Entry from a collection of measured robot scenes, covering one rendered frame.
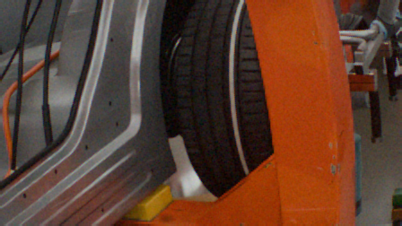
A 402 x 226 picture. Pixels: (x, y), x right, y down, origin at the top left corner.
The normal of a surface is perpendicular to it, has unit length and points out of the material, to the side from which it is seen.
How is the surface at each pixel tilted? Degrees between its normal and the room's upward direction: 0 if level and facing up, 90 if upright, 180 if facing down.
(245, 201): 90
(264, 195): 90
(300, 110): 90
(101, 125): 90
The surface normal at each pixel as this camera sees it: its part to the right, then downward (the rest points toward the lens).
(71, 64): -0.47, -0.03
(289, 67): -0.44, 0.36
